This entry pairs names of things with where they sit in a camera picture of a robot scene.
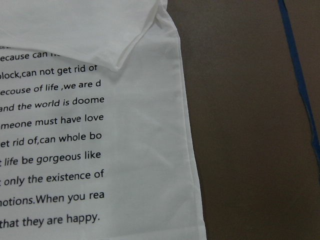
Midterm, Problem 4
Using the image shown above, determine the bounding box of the white long-sleeve printed shirt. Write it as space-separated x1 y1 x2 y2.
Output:
0 0 207 240

